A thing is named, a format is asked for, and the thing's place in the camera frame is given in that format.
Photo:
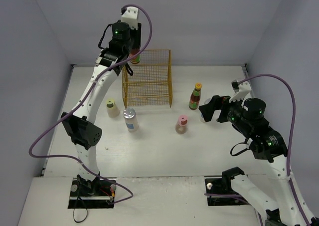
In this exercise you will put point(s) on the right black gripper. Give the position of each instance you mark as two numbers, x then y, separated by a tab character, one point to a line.
223	110

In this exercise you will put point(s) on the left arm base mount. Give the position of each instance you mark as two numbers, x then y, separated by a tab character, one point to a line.
101	196

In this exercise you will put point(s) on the pink lid spice jar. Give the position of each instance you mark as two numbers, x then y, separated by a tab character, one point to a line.
181	125

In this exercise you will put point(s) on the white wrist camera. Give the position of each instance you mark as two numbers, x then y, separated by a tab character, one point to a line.
241	90
130	16

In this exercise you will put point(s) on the yellow cap sauce bottle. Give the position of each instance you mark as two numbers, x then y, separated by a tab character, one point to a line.
134	59
195	97

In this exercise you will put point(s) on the yellow wire rack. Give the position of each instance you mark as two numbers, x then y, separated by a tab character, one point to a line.
151	82

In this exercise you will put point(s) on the white shaker blue label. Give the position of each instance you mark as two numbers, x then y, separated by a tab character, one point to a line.
201	116

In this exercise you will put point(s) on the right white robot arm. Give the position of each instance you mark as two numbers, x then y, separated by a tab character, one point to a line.
287	208

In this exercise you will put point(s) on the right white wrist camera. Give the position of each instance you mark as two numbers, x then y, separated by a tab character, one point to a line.
241	90

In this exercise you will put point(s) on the yellow lid spice jar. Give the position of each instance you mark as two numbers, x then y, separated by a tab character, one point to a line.
112	108

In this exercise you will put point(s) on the silver lid white shaker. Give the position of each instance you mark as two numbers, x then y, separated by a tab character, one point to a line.
130	118

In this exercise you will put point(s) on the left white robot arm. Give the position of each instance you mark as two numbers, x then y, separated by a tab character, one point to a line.
80	126

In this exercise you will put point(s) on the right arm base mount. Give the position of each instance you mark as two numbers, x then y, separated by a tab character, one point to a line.
219	196

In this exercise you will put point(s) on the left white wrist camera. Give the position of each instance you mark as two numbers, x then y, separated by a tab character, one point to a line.
130	16

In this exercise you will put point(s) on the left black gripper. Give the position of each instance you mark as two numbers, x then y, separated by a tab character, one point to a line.
136	40

